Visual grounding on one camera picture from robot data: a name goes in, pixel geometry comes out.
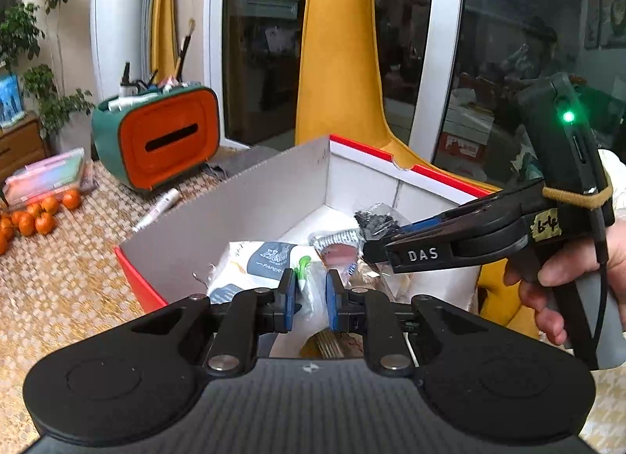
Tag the pile of tangerines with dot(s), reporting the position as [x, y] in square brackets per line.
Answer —
[34, 221]

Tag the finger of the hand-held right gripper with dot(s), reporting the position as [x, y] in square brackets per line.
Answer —
[425, 254]
[430, 223]

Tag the gold floral desktop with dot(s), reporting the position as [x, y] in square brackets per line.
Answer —
[73, 278]

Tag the makeup brush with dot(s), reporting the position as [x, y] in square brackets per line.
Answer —
[183, 48]

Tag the yellow giraffe figure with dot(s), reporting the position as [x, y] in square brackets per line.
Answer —
[342, 43]

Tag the pink foil-edged packet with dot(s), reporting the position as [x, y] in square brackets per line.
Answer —
[337, 251]

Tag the person's right hand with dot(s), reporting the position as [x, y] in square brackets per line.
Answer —
[547, 273]

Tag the wooden tv cabinet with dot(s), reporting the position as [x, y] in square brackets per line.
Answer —
[17, 146]

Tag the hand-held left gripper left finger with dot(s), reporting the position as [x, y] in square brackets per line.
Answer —
[289, 297]

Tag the white grey tissue packet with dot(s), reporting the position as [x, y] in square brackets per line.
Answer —
[254, 268]

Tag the blue picture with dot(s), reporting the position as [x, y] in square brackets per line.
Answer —
[10, 99]

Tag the white toothpaste tube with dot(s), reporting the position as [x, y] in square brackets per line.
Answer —
[156, 209]

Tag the tall green houseplant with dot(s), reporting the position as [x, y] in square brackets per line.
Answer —
[34, 18]

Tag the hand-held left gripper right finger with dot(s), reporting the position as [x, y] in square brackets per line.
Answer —
[335, 301]

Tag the grey cloth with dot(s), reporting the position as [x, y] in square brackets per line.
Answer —
[239, 163]

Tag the black-capped bottle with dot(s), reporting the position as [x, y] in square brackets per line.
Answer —
[126, 78]

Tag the glass balcony door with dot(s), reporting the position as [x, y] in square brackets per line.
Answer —
[264, 67]

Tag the bag of black seeds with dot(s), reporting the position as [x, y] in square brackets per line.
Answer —
[374, 221]

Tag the red cardboard box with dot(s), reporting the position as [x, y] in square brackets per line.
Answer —
[220, 219]

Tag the green orange desk organizer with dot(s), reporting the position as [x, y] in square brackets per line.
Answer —
[156, 141]

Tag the grey curtain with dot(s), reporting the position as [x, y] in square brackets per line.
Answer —
[149, 4]

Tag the silver foil packet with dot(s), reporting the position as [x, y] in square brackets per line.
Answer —
[330, 344]

